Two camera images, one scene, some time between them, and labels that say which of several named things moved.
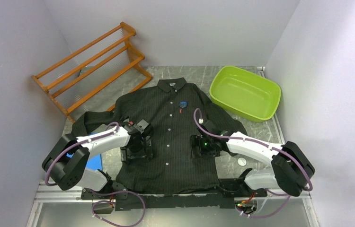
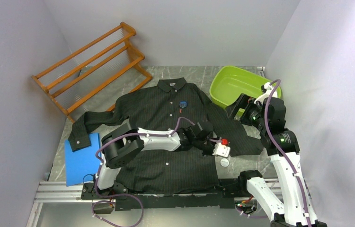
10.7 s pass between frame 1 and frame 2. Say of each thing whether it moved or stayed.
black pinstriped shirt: stayed
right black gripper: moved
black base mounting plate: stayed
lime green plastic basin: stayed
